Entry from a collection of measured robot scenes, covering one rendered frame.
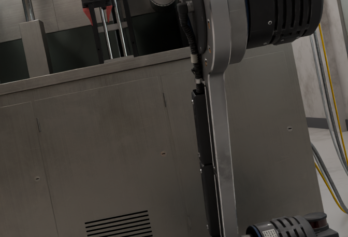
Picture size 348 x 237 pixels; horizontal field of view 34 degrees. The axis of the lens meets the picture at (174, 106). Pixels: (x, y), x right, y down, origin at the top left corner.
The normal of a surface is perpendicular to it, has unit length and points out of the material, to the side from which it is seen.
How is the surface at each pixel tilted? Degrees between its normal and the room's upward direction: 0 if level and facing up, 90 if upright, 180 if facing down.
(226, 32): 123
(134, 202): 90
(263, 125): 90
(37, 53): 90
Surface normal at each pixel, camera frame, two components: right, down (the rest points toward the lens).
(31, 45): 0.00, 0.03
